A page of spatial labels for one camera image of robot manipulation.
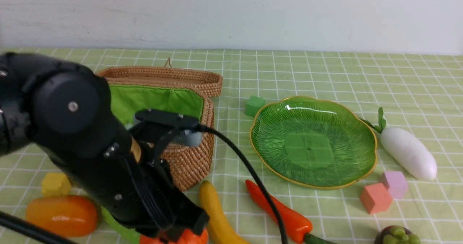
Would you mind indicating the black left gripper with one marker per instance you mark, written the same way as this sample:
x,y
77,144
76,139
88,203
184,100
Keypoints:
x,y
147,200

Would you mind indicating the green cucumber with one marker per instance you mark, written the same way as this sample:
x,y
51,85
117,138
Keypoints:
x,y
132,236

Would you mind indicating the orange tomato with leaves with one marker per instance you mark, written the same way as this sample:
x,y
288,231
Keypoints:
x,y
186,238

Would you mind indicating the orange mango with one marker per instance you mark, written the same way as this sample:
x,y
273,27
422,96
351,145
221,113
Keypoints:
x,y
67,216

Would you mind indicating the yellow banana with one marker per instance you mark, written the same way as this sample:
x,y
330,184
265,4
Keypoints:
x,y
219,228

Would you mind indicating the white radish with leaves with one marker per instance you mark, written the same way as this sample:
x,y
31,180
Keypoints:
x,y
406,149

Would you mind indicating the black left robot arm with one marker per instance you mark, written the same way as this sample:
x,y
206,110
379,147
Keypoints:
x,y
65,109

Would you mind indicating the yellow foam cube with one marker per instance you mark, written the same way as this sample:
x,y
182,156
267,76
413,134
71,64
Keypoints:
x,y
55,184

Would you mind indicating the woven wicker basket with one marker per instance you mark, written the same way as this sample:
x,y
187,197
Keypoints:
x,y
188,166

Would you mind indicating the wicker basket lid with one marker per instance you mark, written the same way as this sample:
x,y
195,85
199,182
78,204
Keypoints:
x,y
208,83

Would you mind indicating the green foam cube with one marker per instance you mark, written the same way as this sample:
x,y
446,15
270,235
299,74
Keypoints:
x,y
253,105

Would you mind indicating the red chili pepper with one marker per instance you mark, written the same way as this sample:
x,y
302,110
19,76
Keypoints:
x,y
297,227

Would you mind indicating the green glass plate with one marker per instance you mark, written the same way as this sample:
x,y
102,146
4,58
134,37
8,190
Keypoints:
x,y
314,143

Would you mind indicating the orange foam cube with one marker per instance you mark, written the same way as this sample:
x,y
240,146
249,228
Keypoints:
x,y
375,198

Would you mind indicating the purple mangosteen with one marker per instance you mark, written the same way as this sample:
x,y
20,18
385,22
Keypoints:
x,y
396,235

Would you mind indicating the pink foam cube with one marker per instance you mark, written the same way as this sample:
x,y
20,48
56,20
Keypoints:
x,y
395,183

